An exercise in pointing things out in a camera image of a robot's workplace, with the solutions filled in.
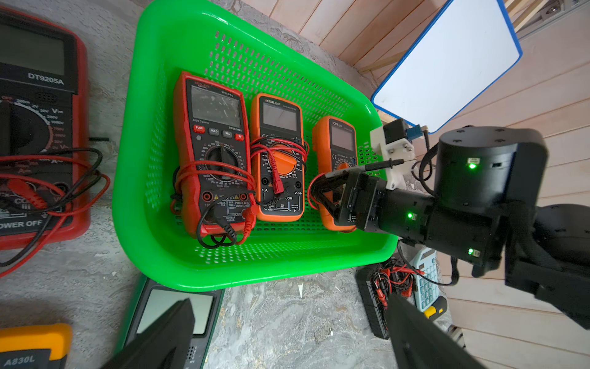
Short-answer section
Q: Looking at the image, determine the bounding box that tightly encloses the green plastic basket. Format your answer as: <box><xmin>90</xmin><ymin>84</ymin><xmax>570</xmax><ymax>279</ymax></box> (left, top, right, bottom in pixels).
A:
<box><xmin>113</xmin><ymin>1</ymin><xmax>398</xmax><ymax>292</ymax></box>

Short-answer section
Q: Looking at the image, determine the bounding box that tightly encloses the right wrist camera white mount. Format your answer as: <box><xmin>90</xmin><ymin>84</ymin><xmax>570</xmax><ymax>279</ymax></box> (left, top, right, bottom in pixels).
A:
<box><xmin>370</xmin><ymin>118</ymin><xmax>429</xmax><ymax>190</ymax></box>

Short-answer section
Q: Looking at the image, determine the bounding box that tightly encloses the grey desk calculator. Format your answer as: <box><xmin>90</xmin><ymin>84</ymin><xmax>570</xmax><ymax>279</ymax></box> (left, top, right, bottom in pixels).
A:
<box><xmin>410</xmin><ymin>246</ymin><xmax>448</xmax><ymax>321</ymax></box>

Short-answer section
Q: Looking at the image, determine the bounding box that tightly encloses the small whiteboard blue frame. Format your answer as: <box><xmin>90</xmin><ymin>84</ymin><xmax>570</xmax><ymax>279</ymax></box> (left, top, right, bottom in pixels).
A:
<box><xmin>371</xmin><ymin>0</ymin><xmax>522</xmax><ymax>133</ymax></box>

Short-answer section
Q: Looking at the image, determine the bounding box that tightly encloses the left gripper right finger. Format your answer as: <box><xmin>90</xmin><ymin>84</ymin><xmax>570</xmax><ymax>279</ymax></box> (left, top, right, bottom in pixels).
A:
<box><xmin>386</xmin><ymin>295</ymin><xmax>484</xmax><ymax>369</ymax></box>

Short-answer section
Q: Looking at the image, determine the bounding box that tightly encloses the yellow multimeter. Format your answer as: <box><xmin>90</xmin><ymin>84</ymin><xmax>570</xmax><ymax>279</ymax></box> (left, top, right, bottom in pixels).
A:
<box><xmin>0</xmin><ymin>323</ymin><xmax>73</xmax><ymax>369</ymax></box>

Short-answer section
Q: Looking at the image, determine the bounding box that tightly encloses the green DT9205A multimeter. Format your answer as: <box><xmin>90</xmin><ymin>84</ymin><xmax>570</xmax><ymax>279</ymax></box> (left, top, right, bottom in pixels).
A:
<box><xmin>105</xmin><ymin>275</ymin><xmax>224</xmax><ymax>368</ymax></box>

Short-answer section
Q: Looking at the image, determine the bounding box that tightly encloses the red Delixi multimeter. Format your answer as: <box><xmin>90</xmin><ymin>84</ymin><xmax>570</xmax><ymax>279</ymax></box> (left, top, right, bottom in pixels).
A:
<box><xmin>171</xmin><ymin>72</ymin><xmax>258</xmax><ymax>249</ymax></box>

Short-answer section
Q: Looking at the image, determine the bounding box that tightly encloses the black multimeter face down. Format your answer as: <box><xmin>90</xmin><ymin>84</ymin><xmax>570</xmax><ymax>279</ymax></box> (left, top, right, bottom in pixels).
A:
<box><xmin>355</xmin><ymin>257</ymin><xmax>417</xmax><ymax>340</ymax></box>

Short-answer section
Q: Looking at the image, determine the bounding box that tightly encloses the dark red DT9205A multimeter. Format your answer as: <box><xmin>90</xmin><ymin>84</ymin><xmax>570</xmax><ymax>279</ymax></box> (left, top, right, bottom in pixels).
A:
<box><xmin>1</xmin><ymin>7</ymin><xmax>111</xmax><ymax>276</ymax></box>

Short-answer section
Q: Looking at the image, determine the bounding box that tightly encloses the orange Victor multimeter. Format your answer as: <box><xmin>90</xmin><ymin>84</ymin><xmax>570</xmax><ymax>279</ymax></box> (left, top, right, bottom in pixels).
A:
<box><xmin>250</xmin><ymin>93</ymin><xmax>309</xmax><ymax>222</ymax></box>

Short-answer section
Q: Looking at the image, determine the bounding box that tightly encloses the orange multimeter front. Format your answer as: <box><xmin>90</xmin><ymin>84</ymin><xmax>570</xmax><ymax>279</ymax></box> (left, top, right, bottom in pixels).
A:
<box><xmin>307</xmin><ymin>116</ymin><xmax>358</xmax><ymax>233</ymax></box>

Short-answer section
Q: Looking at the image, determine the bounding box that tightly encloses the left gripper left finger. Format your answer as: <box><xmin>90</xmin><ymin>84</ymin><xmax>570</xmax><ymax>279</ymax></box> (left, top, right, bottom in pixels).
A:
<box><xmin>103</xmin><ymin>299</ymin><xmax>195</xmax><ymax>369</ymax></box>

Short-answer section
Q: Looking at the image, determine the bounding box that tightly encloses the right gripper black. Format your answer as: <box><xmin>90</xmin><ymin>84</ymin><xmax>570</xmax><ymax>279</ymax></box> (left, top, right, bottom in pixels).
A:
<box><xmin>324</xmin><ymin>159</ymin><xmax>436</xmax><ymax>244</ymax></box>

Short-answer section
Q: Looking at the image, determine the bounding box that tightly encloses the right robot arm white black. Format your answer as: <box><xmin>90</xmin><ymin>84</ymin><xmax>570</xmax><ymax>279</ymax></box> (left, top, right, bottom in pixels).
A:
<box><xmin>310</xmin><ymin>126</ymin><xmax>589</xmax><ymax>328</ymax></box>

